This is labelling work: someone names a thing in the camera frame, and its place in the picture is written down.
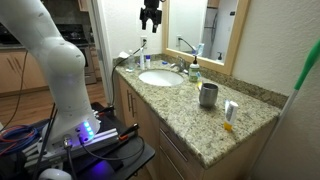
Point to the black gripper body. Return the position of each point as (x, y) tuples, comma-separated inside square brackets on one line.
[(151, 12)]

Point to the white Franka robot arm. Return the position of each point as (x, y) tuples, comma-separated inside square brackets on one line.
[(63, 73)]

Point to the tall white tube bottle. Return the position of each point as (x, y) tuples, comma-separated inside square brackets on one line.
[(142, 60)]

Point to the small white bottle blue cap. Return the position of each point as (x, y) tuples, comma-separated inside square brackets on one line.
[(148, 62)]

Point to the white crumpled tissue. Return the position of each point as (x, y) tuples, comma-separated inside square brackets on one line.
[(123, 55)]

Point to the clear plastic bottle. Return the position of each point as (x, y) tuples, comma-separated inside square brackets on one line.
[(131, 63)]

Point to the chrome sink faucet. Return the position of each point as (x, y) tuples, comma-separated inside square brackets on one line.
[(181, 64)]

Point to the white oval sink basin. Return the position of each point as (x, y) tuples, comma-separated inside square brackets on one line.
[(161, 78)]

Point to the green soap pump dispenser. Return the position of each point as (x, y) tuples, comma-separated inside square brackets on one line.
[(194, 71)]

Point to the grey metal cup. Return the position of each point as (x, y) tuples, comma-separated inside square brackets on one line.
[(208, 96)]

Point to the wooden vanity cabinet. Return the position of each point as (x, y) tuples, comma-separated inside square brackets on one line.
[(146, 116)]

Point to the red and black clamp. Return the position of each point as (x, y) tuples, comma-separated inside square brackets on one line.
[(129, 131), (105, 110)]

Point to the white tube with yellow cap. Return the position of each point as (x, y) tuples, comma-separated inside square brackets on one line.
[(231, 115)]

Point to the black robot cart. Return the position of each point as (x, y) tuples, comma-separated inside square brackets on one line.
[(133, 156)]

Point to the wooden kitchen base cabinet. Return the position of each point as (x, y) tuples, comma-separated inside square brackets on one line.
[(16, 73)]

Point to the white round device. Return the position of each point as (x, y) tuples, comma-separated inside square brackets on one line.
[(53, 174)]

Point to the white wall outlet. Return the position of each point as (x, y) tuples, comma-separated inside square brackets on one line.
[(143, 42)]

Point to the wood framed wall mirror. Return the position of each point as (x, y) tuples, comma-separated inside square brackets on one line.
[(230, 63)]

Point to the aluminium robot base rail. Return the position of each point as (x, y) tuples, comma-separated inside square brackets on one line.
[(103, 136)]

